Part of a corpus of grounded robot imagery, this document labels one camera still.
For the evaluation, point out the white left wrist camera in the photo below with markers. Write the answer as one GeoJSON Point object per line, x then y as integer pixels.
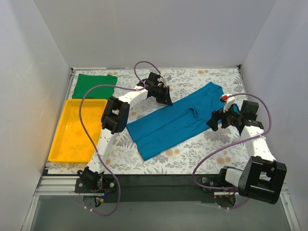
{"type": "Point", "coordinates": [165, 80]}

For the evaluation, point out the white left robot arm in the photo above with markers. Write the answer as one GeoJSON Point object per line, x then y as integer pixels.
{"type": "Point", "coordinates": [115, 116]}

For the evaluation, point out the aluminium frame rail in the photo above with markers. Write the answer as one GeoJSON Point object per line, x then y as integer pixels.
{"type": "Point", "coordinates": [56, 185]}

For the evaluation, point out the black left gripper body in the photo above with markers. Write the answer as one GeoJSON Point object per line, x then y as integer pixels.
{"type": "Point", "coordinates": [162, 93]}

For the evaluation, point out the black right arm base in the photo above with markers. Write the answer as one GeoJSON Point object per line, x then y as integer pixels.
{"type": "Point", "coordinates": [212, 184]}

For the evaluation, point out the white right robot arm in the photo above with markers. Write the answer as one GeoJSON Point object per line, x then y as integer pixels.
{"type": "Point", "coordinates": [263, 176]}

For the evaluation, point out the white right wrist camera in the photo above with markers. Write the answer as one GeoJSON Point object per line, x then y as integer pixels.
{"type": "Point", "coordinates": [228, 101]}

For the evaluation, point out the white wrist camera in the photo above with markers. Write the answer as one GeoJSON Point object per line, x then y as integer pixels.
{"type": "Point", "coordinates": [228, 101]}
{"type": "Point", "coordinates": [165, 80]}

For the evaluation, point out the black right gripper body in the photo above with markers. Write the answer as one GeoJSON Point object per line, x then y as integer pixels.
{"type": "Point", "coordinates": [219, 117]}

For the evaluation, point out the blue t shirt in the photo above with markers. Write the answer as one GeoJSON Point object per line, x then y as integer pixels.
{"type": "Point", "coordinates": [171, 125]}

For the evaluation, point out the yellow plastic tray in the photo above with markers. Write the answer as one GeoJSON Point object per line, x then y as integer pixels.
{"type": "Point", "coordinates": [70, 143]}

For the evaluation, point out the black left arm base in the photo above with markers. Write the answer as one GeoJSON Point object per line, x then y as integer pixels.
{"type": "Point", "coordinates": [92, 182]}

